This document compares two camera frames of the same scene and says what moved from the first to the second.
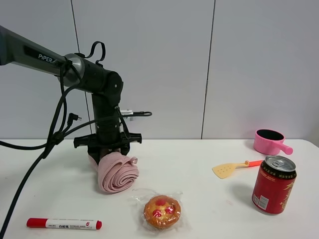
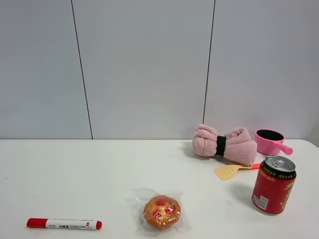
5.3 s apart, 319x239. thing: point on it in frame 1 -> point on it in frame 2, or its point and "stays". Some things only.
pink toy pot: [270, 142] stays
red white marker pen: [84, 224] stays
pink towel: [115, 173] -> [237, 146]
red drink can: [273, 184] stays
